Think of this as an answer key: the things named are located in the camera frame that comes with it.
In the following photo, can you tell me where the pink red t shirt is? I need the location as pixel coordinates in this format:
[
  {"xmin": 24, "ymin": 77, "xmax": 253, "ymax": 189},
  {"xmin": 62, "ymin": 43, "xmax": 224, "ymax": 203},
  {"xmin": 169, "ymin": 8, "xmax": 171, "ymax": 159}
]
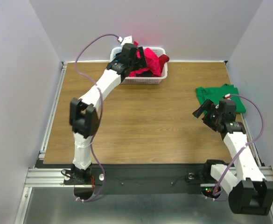
[{"xmin": 129, "ymin": 48, "xmax": 162, "ymax": 77}]

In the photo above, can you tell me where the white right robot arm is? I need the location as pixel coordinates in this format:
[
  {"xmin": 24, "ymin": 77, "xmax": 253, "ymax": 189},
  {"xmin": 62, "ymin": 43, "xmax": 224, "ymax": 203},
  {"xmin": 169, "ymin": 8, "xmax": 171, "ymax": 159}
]
[{"xmin": 193, "ymin": 95, "xmax": 273, "ymax": 216}]

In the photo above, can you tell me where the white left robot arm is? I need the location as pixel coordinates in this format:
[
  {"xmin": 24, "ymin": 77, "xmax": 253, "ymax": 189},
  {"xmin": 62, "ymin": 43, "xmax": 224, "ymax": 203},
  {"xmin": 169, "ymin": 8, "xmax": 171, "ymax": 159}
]
[{"xmin": 69, "ymin": 43, "xmax": 147, "ymax": 184}]

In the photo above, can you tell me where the green folded t shirt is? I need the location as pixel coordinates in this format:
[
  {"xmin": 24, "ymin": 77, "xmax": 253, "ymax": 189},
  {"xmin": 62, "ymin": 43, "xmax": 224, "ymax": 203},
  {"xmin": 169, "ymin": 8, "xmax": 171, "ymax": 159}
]
[{"xmin": 195, "ymin": 84, "xmax": 246, "ymax": 113}]

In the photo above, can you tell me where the white plastic basket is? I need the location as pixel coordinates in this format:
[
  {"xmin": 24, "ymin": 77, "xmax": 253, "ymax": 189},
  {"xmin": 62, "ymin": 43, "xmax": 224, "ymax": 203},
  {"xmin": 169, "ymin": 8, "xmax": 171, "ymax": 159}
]
[{"xmin": 110, "ymin": 47, "xmax": 168, "ymax": 84}]

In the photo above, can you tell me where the dark red t shirt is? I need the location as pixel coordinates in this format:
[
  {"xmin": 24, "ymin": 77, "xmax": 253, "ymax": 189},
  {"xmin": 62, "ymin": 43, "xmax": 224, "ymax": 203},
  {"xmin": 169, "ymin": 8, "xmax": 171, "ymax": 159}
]
[{"xmin": 159, "ymin": 54, "xmax": 169, "ymax": 70}]

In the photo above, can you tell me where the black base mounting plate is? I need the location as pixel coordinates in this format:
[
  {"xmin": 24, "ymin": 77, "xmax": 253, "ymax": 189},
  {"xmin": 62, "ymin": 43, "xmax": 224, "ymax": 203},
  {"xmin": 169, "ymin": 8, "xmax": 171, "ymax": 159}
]
[{"xmin": 26, "ymin": 164, "xmax": 216, "ymax": 199}]

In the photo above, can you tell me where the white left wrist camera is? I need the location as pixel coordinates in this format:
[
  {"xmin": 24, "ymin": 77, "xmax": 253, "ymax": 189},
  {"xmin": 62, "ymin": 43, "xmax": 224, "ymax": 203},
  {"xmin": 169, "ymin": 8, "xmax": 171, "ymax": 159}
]
[{"xmin": 117, "ymin": 35, "xmax": 134, "ymax": 46}]

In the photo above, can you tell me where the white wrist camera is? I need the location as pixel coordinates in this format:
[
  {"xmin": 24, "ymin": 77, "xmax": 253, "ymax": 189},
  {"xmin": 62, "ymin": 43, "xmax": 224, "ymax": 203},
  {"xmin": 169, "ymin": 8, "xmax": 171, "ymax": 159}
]
[
  {"xmin": 117, "ymin": 35, "xmax": 134, "ymax": 46},
  {"xmin": 223, "ymin": 94, "xmax": 231, "ymax": 99}
]

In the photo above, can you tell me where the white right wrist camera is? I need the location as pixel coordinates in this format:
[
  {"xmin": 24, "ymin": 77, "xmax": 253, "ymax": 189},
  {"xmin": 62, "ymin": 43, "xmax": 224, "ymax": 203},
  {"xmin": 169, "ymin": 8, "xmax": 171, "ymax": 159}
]
[{"xmin": 223, "ymin": 94, "xmax": 231, "ymax": 99}]

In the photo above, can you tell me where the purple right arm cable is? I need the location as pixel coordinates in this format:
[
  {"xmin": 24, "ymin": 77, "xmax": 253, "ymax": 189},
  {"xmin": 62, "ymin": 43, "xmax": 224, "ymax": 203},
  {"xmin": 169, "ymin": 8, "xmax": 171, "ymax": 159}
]
[{"xmin": 205, "ymin": 94, "xmax": 265, "ymax": 202}]

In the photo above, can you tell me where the aluminium frame rail left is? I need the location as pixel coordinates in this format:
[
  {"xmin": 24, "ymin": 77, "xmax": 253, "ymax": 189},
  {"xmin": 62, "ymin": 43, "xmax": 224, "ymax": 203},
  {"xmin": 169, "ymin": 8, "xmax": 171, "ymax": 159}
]
[{"xmin": 38, "ymin": 62, "xmax": 68, "ymax": 160}]

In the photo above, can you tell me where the aluminium frame rail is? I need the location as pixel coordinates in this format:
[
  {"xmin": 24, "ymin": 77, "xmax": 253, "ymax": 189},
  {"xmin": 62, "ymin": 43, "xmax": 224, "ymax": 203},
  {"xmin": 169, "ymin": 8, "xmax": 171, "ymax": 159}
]
[
  {"xmin": 241, "ymin": 114, "xmax": 273, "ymax": 182},
  {"xmin": 38, "ymin": 62, "xmax": 68, "ymax": 160}
]

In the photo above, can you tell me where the aluminium frame rail right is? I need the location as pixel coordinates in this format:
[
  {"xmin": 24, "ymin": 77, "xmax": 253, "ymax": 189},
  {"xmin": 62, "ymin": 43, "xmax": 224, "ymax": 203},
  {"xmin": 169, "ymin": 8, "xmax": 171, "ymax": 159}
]
[{"xmin": 241, "ymin": 114, "xmax": 273, "ymax": 182}]

